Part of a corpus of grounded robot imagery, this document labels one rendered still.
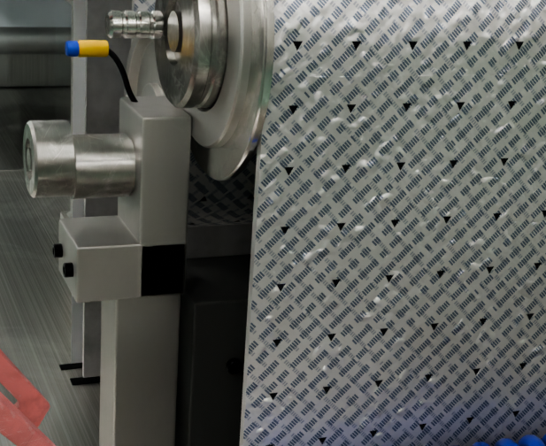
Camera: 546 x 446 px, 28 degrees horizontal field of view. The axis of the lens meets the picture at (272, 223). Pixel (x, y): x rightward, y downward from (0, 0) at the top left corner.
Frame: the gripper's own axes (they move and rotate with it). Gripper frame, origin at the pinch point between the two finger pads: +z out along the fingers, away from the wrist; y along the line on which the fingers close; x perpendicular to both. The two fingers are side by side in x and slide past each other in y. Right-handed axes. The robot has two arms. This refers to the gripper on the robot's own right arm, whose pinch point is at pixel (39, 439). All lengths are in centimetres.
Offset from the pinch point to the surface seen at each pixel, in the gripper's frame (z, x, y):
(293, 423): 11.3, 5.9, 0.5
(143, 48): 1.2, 17.8, -20.7
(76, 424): 15.5, -10.4, -30.8
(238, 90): -0.5, 18.9, -0.4
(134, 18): -4.3, 19.1, -7.4
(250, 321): 6.0, 9.7, 0.5
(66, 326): 18, -9, -49
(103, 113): 6.6, 11.5, -37.9
